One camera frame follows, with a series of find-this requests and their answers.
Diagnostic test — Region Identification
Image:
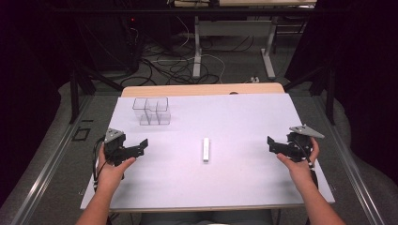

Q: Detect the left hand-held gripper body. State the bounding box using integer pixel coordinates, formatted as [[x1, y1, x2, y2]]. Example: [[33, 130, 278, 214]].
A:
[[103, 127, 132, 167]]

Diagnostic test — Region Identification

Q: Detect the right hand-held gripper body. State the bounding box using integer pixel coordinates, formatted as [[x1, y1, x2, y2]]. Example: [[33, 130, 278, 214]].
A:
[[283, 125, 326, 163]]

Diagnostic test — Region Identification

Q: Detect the clear plastic compartment organizer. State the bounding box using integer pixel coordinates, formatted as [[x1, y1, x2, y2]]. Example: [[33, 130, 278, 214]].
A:
[[131, 97, 172, 127]]

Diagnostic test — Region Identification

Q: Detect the white tube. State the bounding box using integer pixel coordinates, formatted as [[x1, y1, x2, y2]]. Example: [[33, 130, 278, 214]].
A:
[[202, 137, 210, 163]]

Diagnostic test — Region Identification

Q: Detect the person's right hand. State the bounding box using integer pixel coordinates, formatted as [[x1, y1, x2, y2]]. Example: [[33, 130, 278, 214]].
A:
[[276, 137, 320, 188]]

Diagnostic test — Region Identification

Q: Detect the person's left hand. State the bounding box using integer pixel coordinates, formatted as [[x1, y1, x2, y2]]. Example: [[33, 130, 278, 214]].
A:
[[96, 143, 137, 192]]

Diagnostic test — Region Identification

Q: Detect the white table mat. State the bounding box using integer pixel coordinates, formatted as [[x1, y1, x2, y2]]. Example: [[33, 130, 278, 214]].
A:
[[80, 93, 336, 211]]

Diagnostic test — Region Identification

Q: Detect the wooden table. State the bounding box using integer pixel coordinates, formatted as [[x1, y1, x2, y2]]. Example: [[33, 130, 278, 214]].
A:
[[84, 82, 332, 215]]

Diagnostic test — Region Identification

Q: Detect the black computer tower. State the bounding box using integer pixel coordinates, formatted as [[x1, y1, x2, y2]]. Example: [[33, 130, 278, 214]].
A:
[[120, 14, 145, 74]]

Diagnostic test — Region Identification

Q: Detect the white-legged desk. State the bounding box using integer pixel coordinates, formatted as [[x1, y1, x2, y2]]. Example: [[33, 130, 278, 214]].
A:
[[173, 0, 317, 80]]

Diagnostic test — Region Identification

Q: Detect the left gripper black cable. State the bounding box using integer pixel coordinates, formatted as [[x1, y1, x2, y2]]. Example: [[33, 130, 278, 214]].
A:
[[92, 136, 109, 192]]

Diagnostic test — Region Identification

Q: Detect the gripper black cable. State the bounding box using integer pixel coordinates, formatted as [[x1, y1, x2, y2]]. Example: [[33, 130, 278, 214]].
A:
[[92, 136, 109, 192], [294, 139, 319, 190]]

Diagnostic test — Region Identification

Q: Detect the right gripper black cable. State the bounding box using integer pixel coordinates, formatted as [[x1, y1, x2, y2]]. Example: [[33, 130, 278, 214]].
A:
[[294, 139, 319, 190]]

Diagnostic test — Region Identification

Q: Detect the metal floor rail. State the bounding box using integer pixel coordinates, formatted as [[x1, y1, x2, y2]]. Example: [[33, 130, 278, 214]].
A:
[[313, 95, 387, 225], [8, 95, 95, 225]]

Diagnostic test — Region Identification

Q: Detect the black metal frame stand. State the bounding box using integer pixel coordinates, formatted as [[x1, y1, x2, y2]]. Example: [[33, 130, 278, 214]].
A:
[[282, 60, 338, 127], [69, 60, 125, 125]]

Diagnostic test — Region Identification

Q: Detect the black floor cable tangle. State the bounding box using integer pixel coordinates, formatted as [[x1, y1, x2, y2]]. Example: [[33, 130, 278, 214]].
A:
[[119, 33, 255, 87]]

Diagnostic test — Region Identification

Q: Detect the white floor cable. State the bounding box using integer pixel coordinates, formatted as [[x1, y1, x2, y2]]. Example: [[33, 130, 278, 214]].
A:
[[149, 15, 227, 84]]

